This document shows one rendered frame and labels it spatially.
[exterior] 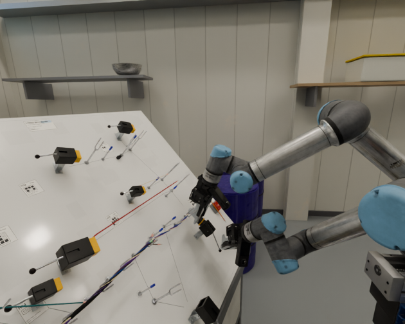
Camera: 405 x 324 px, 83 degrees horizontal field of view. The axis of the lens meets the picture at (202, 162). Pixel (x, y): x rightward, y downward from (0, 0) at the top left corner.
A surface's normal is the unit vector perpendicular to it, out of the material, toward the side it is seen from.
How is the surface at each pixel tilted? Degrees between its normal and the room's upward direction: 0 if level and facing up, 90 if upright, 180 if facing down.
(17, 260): 46
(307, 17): 90
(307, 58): 90
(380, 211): 88
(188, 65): 90
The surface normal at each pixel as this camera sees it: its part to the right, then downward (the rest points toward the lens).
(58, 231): 0.65, -0.60
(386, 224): -0.91, 0.08
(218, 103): -0.11, 0.25
